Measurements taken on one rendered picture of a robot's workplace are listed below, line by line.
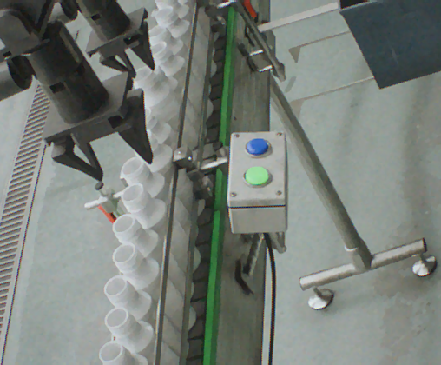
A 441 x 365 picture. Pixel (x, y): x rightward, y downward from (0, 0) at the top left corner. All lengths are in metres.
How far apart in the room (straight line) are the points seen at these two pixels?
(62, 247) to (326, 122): 0.97
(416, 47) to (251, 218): 0.73
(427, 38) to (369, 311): 0.93
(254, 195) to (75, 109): 0.47
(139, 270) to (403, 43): 0.88
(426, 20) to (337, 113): 1.35
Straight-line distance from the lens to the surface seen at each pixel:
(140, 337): 1.38
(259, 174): 1.51
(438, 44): 2.12
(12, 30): 1.02
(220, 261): 1.62
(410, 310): 2.72
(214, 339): 1.52
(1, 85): 1.09
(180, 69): 1.80
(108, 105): 1.09
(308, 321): 2.84
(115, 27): 1.60
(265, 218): 1.52
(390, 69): 2.15
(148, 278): 1.46
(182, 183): 1.65
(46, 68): 1.06
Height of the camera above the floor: 2.05
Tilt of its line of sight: 38 degrees down
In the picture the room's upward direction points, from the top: 33 degrees counter-clockwise
